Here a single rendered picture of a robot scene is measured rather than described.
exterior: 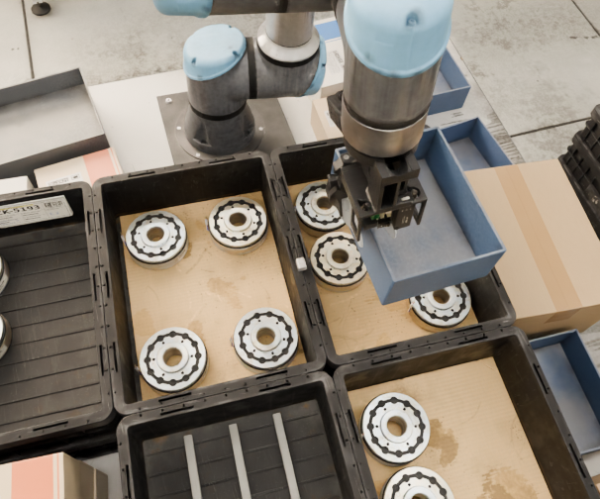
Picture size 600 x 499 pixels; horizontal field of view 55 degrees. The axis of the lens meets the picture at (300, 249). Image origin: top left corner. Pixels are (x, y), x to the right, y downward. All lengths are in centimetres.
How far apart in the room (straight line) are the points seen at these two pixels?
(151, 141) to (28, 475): 76
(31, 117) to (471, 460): 109
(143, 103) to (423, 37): 106
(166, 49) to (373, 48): 218
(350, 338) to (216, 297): 23
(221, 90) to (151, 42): 152
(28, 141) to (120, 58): 129
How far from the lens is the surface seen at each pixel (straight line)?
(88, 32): 272
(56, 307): 103
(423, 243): 78
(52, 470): 85
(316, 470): 91
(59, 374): 99
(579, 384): 120
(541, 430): 95
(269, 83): 112
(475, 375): 99
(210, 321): 96
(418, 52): 43
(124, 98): 144
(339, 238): 100
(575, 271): 110
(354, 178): 58
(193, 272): 100
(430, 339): 87
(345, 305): 98
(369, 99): 46
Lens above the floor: 172
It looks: 61 degrees down
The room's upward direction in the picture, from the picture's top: 6 degrees clockwise
